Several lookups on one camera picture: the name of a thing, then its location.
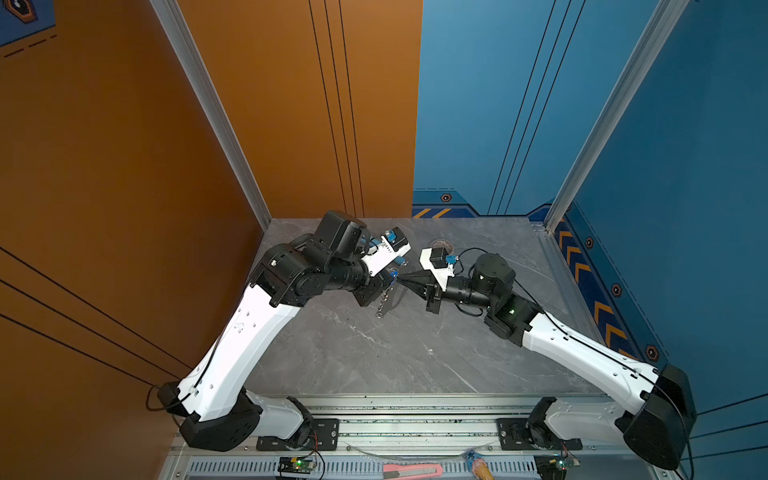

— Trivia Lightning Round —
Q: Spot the circuit board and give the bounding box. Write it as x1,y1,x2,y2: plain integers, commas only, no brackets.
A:
276,456,318,479
534,456,581,480

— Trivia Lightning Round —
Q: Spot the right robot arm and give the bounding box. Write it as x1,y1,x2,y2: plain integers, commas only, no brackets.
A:
398,249,697,470

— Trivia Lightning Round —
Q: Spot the right circuit board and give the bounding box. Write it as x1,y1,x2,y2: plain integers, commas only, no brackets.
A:
534,456,581,480

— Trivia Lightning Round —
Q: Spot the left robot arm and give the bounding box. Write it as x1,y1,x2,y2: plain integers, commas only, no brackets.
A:
157,211,410,452

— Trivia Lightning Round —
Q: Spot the pink utility knife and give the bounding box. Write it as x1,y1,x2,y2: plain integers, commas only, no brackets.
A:
382,463,444,480

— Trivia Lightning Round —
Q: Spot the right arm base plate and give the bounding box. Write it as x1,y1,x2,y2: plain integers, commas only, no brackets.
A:
496,418,583,451

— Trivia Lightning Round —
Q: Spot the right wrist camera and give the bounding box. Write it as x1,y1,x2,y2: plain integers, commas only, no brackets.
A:
419,247,458,292

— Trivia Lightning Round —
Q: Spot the left circuit board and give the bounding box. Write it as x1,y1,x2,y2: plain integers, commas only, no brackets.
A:
276,456,318,479

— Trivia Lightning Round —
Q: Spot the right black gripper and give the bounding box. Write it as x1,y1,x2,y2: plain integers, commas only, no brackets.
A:
398,269,499,316

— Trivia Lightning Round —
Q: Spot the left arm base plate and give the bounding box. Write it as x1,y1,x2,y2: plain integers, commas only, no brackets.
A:
256,418,340,453

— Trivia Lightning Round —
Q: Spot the toy ice cream cone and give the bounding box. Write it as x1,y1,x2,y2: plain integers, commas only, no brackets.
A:
464,450,494,480

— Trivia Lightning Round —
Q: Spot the masking tape roll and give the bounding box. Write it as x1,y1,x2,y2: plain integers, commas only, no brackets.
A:
430,239,455,255

